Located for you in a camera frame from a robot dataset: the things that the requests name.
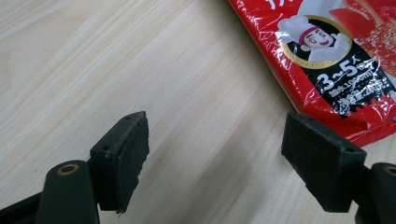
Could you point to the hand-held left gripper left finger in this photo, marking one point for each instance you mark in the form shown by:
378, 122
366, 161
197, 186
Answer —
120, 161

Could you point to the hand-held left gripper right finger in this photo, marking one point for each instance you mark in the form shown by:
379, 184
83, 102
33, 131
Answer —
323, 165

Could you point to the red plastic food packet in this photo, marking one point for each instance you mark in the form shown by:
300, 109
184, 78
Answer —
311, 56

